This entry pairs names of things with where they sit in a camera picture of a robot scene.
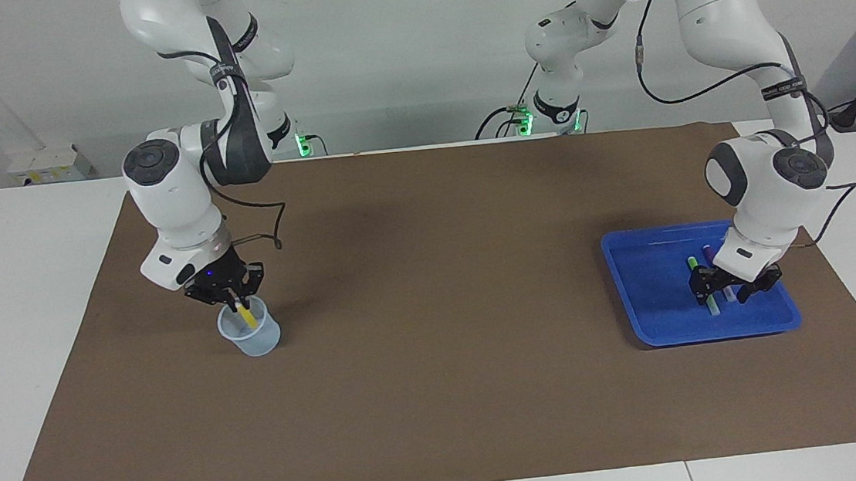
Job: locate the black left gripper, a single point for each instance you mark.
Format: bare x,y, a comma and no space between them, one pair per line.
734,279

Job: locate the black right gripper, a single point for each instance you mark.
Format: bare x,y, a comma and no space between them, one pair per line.
214,278

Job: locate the purple marker pen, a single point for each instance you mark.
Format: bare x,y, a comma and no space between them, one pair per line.
729,294

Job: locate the green marker pen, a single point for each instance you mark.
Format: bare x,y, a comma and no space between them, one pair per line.
713,307

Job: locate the yellow marker pen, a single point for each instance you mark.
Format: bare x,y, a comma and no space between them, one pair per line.
248,318

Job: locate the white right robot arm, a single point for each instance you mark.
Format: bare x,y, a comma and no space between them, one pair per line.
168,193

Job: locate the translucent plastic cup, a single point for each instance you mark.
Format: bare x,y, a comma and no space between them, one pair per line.
259,342

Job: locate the blue plastic tray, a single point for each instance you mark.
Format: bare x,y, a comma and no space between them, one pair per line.
658,305

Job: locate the brown table mat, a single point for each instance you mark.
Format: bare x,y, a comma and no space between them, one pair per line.
441,394

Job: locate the white wall box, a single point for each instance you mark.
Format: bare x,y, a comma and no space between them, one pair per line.
49,165

